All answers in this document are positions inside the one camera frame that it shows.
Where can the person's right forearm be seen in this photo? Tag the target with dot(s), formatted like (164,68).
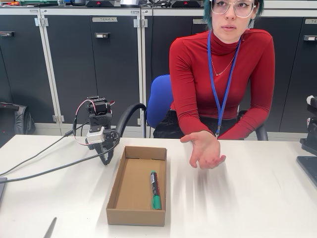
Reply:
(193,124)

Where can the woman in red sweater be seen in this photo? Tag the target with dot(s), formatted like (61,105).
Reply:
(193,74)

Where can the person's left forearm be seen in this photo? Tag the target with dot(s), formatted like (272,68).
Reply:
(242,129)

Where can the brown cardboard box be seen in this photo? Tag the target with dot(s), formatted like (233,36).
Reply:
(133,186)

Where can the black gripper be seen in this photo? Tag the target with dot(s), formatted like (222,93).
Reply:
(105,146)

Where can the blue office chair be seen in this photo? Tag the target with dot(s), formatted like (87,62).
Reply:
(158,99)

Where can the dark grey tablet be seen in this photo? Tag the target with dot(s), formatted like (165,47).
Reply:
(309,168)

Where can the idle black robot arm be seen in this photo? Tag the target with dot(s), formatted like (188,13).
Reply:
(310,129)

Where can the person's right hand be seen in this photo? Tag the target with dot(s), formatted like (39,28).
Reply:
(206,151)

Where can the black backpack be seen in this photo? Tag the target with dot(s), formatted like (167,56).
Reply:
(19,121)

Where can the grey team label plate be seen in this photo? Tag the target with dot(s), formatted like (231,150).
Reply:
(104,19)

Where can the green crate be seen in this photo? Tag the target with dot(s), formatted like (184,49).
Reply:
(37,2)

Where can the black marker with green cap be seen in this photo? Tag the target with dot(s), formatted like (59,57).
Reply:
(154,188)

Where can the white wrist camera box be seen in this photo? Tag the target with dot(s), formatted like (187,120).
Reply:
(95,136)

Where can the gold rimmed glasses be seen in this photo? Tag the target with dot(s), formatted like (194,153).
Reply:
(220,7)

